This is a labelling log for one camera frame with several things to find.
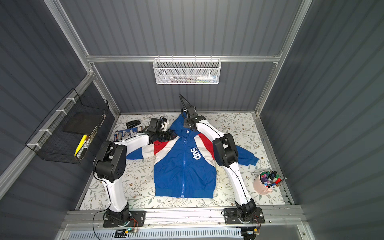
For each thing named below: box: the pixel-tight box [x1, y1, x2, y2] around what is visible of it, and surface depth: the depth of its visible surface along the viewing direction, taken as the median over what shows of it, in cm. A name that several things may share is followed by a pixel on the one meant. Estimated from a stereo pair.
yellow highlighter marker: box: [74, 135, 88, 156], surface depth 72 cm
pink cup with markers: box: [253, 170, 287, 195], surface depth 75 cm
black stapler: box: [125, 119, 141, 129], surface depth 114 cm
